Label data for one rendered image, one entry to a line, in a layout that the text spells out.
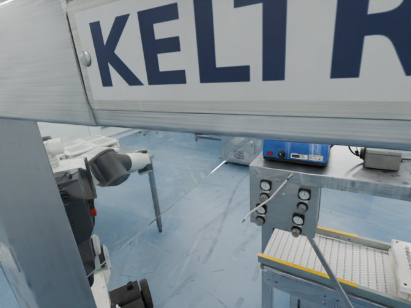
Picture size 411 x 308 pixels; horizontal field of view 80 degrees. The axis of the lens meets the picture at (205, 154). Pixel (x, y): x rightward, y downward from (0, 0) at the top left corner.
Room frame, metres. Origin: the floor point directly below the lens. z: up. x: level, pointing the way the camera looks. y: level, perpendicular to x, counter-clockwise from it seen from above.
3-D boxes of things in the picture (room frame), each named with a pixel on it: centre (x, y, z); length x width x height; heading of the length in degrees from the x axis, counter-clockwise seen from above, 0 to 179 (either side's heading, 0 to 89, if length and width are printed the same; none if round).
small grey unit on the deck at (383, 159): (0.68, -0.51, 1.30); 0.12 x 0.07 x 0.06; 58
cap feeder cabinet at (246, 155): (3.80, -0.67, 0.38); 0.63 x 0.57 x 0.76; 54
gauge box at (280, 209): (0.74, -0.26, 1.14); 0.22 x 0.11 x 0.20; 58
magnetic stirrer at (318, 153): (0.81, -0.32, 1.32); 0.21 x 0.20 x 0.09; 148
